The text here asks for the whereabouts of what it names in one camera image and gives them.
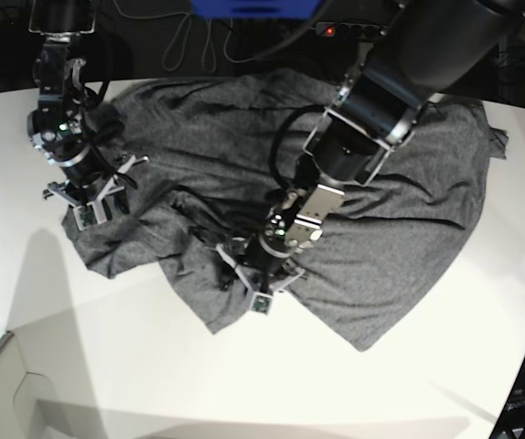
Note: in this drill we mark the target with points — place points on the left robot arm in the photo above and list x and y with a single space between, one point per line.
428 47

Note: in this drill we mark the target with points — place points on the blue plastic bin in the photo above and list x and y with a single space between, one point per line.
282 9

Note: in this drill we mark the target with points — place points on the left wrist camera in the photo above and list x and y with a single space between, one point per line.
261 303

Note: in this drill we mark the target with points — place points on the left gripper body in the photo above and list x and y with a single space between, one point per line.
260 271

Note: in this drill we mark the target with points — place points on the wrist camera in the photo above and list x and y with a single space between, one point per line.
261 303
87 216

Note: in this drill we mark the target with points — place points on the black power strip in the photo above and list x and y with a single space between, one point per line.
357 31

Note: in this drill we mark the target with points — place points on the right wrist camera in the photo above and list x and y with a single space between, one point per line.
87 216

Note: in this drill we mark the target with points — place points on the grey long-sleeve t-shirt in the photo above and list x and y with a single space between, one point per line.
224 158

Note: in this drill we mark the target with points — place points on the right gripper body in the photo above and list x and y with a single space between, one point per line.
92 182

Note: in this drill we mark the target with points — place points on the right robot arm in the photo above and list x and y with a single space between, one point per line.
59 126

